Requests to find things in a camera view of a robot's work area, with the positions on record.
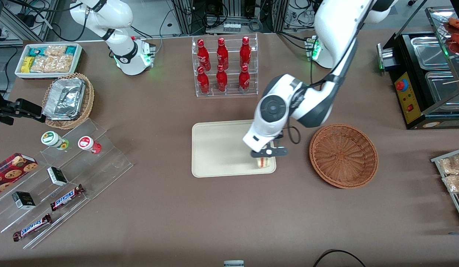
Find cream plastic tray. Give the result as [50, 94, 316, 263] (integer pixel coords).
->
[192, 119, 277, 178]

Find round brown wicker basket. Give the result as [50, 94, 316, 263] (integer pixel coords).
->
[309, 123, 379, 189]

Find light wicker basket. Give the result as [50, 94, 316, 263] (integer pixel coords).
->
[41, 73, 95, 130]

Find clear acrylic bottle rack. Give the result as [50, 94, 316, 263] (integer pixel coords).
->
[192, 33, 259, 98]

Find red cola bottle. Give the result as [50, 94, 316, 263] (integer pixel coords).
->
[217, 37, 229, 70]
[216, 65, 228, 92]
[197, 39, 211, 71]
[197, 66, 210, 94]
[239, 65, 250, 93]
[240, 36, 252, 68]

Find clear acrylic stepped stand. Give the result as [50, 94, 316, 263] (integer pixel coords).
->
[0, 118, 134, 250]

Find black food warmer cabinet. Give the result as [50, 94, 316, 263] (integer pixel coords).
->
[377, 6, 459, 130]

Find red lidded cup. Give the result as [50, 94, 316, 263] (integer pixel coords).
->
[78, 136, 102, 154]

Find steel warmer pan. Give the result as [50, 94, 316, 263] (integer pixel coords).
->
[425, 70, 459, 112]
[410, 36, 453, 70]

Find Snickers chocolate bar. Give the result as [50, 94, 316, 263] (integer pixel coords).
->
[13, 214, 52, 242]
[50, 184, 85, 212]

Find small black box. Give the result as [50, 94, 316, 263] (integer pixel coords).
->
[47, 167, 68, 187]
[12, 191, 36, 210]

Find stack of foil trays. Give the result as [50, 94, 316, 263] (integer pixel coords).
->
[43, 78, 86, 121]

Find green lidded cup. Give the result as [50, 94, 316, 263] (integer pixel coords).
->
[41, 131, 70, 150]

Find clear bag of biscuits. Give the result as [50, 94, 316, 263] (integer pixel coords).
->
[51, 55, 73, 73]
[31, 56, 54, 73]
[44, 45, 67, 57]

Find white rectangular snack bin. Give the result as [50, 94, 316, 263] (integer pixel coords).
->
[14, 43, 83, 79]

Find red cookie box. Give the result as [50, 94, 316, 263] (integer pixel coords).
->
[0, 153, 39, 197]

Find black floor cable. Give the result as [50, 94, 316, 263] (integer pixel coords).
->
[313, 249, 367, 267]

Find grey wire tray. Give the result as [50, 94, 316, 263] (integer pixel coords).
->
[431, 148, 459, 227]

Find black right wrist mount block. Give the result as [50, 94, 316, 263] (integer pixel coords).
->
[0, 98, 47, 126]

